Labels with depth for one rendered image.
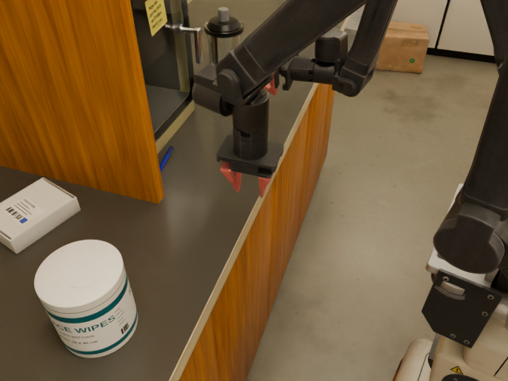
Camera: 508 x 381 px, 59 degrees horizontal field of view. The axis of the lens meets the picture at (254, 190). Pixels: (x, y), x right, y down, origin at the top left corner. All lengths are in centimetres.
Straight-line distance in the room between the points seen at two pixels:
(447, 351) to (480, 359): 7
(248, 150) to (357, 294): 142
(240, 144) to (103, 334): 37
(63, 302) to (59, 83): 45
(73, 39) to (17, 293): 48
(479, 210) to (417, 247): 177
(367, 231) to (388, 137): 87
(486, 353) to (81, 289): 72
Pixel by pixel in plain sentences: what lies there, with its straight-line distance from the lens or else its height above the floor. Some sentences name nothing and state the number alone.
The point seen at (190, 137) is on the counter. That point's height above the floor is 94.
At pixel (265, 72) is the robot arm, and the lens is 60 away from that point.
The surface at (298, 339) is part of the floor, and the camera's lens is 190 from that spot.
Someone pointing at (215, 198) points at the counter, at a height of 94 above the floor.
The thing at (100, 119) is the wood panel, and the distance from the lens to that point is 97.
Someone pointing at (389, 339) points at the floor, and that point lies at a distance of 197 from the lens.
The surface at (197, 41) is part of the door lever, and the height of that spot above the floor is 118.
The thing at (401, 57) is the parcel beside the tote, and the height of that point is 13.
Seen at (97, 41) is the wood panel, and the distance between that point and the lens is 88.
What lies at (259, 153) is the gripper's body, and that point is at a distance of 73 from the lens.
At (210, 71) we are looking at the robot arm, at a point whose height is 131.
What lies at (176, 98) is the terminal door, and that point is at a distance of 121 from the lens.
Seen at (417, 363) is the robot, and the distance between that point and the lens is 162.
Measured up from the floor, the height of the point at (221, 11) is 121.
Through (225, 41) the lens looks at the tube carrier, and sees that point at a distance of 127.
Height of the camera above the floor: 163
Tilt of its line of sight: 41 degrees down
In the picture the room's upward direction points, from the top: straight up
